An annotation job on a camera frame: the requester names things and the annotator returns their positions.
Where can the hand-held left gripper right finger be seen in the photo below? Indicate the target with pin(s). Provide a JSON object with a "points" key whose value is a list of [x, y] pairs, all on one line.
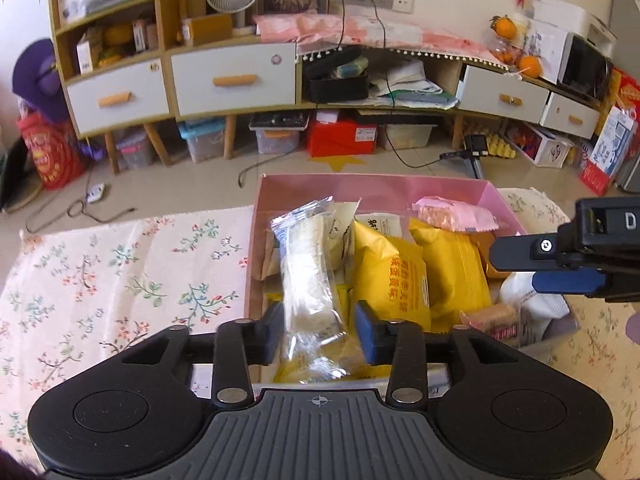
{"points": [[367, 332]]}

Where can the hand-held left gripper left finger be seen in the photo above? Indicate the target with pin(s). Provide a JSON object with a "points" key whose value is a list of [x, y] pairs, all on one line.
{"points": [[272, 332]]}

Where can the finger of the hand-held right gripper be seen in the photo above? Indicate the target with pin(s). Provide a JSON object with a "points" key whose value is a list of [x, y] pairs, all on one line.
{"points": [[570, 281], [520, 254]]}

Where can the gold bar packet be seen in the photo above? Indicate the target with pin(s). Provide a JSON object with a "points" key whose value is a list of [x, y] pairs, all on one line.
{"points": [[484, 242]]}

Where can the yellow cake packet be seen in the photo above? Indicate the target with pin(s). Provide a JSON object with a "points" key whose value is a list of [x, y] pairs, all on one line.
{"points": [[390, 275]]}

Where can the clear rice cracker packet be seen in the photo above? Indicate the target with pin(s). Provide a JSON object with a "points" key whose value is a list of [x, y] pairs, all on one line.
{"points": [[307, 270]]}

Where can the pink cardboard box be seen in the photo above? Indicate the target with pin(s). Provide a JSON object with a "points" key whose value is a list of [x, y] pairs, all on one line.
{"points": [[375, 190]]}

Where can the white pecan cookie packet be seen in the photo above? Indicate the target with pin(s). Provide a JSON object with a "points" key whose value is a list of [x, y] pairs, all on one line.
{"points": [[535, 310], [382, 222], [341, 232]]}

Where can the brown cracker packet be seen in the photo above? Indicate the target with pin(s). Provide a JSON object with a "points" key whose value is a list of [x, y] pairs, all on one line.
{"points": [[492, 314]]}

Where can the ridged orange-yellow packet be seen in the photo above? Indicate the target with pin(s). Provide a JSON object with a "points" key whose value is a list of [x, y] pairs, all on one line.
{"points": [[452, 275]]}

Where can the tan snack packet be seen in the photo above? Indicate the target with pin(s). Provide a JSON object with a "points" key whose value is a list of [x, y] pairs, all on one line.
{"points": [[265, 260]]}

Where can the pink snack packet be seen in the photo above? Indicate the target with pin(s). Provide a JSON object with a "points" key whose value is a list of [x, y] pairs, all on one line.
{"points": [[455, 212]]}

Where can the blue white milk carton box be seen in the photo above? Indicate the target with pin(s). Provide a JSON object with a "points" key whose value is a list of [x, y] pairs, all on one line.
{"points": [[607, 152]]}

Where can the yellow egg carton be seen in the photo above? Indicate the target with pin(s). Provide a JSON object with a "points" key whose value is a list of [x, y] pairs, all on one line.
{"points": [[500, 145]]}

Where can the white printed toy box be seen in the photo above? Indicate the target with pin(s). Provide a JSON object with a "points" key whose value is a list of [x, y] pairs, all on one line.
{"points": [[542, 145]]}

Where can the black tripod device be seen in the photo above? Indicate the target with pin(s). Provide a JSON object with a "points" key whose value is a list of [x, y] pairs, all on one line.
{"points": [[472, 147]]}

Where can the small white low-cabinet drawer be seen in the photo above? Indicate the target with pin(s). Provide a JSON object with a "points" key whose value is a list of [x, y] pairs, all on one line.
{"points": [[570, 117]]}

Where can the large white low-cabinet drawer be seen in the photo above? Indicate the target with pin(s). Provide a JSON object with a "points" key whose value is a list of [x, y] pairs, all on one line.
{"points": [[505, 97]]}

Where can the low wooden cabinet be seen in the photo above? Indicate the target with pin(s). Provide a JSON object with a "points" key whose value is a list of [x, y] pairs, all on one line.
{"points": [[440, 110]]}

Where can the clear shallow storage bin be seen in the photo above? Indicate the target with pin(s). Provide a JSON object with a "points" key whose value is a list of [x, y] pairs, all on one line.
{"points": [[405, 136]]}

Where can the yellow star mat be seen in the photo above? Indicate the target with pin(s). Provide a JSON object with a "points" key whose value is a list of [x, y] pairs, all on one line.
{"points": [[337, 161]]}

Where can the black microwave oven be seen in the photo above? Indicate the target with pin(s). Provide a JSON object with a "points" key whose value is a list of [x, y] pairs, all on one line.
{"points": [[585, 67]]}

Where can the floral tablecloth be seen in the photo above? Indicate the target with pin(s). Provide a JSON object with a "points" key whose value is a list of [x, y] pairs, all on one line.
{"points": [[100, 270]]}

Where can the orange fruit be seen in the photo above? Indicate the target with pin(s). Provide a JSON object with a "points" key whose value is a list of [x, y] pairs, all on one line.
{"points": [[530, 65], [502, 27]]}

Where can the orange latch storage bin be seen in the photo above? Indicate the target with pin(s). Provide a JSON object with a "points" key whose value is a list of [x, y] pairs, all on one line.
{"points": [[277, 135]]}

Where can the red shoe box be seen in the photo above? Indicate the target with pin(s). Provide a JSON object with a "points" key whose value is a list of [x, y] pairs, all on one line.
{"points": [[340, 135]]}

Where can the stack of papers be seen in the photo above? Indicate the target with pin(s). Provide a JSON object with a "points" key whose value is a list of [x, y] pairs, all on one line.
{"points": [[405, 85]]}

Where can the blue lidded storage bin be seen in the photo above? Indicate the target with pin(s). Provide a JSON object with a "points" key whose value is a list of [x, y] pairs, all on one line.
{"points": [[202, 140]]}

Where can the white power strip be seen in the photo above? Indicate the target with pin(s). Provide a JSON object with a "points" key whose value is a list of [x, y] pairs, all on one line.
{"points": [[96, 193]]}

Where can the white appliance box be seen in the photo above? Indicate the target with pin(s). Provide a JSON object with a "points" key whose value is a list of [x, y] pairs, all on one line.
{"points": [[575, 17]]}

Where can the black storage box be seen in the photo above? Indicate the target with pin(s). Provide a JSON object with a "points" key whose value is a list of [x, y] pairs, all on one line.
{"points": [[335, 85]]}

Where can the pink fringed cloth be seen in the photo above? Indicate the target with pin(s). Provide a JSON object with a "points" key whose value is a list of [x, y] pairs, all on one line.
{"points": [[400, 35]]}

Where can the wide white cabinet drawer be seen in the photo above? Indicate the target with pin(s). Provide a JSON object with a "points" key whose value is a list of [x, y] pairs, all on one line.
{"points": [[232, 80]]}

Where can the narrow white cabinet drawer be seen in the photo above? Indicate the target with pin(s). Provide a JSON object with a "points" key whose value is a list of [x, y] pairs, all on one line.
{"points": [[117, 97]]}

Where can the red gift bag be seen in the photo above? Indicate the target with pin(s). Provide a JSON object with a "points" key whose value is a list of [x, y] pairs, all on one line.
{"points": [[47, 152]]}

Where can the brown cardboard box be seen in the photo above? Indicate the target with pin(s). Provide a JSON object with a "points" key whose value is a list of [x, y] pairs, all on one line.
{"points": [[207, 30]]}

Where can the tall wooden cabinet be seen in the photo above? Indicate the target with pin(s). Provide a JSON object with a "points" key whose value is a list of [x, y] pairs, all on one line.
{"points": [[165, 25]]}

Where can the yellow round tin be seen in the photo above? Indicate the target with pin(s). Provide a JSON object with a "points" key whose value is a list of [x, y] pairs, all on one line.
{"points": [[117, 37]]}

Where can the small white carton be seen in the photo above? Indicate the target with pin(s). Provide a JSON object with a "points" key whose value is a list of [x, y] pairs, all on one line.
{"points": [[84, 57]]}

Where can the purple hat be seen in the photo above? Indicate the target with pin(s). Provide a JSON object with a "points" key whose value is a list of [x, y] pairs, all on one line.
{"points": [[37, 75]]}

